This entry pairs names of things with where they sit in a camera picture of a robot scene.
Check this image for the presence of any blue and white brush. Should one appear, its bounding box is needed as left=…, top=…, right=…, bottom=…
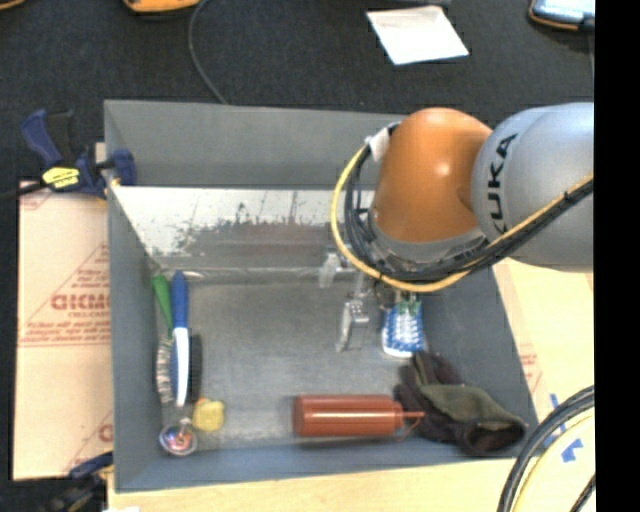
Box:
left=168, top=269, right=204, bottom=408

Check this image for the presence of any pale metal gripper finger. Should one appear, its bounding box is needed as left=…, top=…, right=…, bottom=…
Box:
left=349, top=304, right=372, bottom=351
left=335, top=301, right=354, bottom=354

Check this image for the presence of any brown cardboard board, red print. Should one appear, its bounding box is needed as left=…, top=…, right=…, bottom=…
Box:
left=11, top=141, right=595, bottom=483

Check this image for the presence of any grey metal bin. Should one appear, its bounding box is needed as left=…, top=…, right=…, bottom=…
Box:
left=102, top=99, right=542, bottom=494

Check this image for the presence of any dark green and brown cloth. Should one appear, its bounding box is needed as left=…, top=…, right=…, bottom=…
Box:
left=393, top=349, right=529, bottom=457

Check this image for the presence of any yellow toy duck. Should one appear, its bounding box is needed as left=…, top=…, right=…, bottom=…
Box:
left=191, top=397, right=226, bottom=433

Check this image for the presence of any green handled brush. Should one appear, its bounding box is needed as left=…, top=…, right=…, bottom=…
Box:
left=151, top=272, right=176, bottom=407

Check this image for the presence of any red-brown squeeze bottle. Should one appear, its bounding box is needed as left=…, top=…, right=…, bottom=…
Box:
left=291, top=394, right=427, bottom=439

